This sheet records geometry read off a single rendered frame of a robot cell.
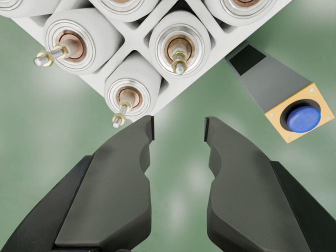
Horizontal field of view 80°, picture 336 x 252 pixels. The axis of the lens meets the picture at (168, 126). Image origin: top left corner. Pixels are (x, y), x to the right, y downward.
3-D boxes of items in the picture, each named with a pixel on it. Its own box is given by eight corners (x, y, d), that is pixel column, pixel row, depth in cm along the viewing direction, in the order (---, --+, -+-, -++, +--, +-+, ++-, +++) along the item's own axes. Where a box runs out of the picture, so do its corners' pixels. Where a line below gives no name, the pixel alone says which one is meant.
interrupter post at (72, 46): (75, 57, 32) (65, 63, 30) (61, 46, 32) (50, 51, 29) (83, 46, 31) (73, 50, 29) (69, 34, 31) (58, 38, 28)
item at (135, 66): (133, 40, 47) (110, 61, 32) (169, 58, 49) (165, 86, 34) (120, 76, 52) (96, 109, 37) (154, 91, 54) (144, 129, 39)
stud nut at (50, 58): (50, 68, 26) (46, 70, 25) (37, 58, 26) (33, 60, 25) (56, 56, 25) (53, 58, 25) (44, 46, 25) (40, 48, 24)
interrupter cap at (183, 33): (145, 51, 31) (144, 52, 31) (179, 10, 28) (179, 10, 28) (179, 83, 34) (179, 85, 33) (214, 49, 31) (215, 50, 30)
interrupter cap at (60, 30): (81, 79, 34) (79, 80, 34) (39, 46, 32) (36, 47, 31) (106, 45, 31) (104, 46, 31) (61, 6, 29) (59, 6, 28)
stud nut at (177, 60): (178, 75, 25) (178, 78, 24) (168, 66, 24) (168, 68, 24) (190, 64, 24) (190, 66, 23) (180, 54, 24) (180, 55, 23)
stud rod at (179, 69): (179, 59, 29) (179, 77, 23) (174, 54, 29) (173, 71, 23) (184, 54, 29) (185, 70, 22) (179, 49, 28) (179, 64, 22)
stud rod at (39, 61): (68, 53, 30) (39, 68, 24) (62, 48, 30) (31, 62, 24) (71, 48, 30) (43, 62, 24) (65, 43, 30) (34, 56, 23)
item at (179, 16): (150, 33, 46) (135, 51, 31) (179, -3, 42) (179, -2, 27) (179, 63, 50) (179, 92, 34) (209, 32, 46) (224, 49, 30)
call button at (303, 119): (305, 96, 28) (314, 103, 26) (318, 115, 29) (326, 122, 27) (278, 113, 29) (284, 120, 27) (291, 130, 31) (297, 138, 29)
